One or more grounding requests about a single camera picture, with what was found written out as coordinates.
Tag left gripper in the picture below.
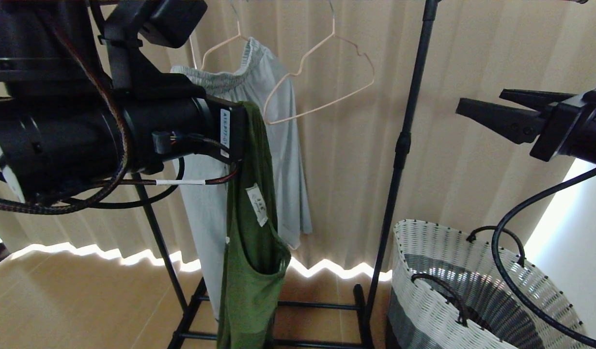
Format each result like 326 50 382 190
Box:
123 95 249 175

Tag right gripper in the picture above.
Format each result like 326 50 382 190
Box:
455 83 596 165

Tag pink clothes hanger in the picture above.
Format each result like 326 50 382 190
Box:
200 0 252 72
263 0 376 126

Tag pale grey shorts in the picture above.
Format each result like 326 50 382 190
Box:
171 37 313 320

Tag green garment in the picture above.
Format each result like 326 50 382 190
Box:
217 101 292 349

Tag black clothes rack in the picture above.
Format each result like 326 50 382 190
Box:
131 0 589 349

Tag white laundry basket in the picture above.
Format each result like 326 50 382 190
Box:
386 219 592 349

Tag beige curtain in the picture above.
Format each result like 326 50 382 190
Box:
0 0 596 283

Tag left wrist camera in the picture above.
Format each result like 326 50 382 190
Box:
102 0 209 100

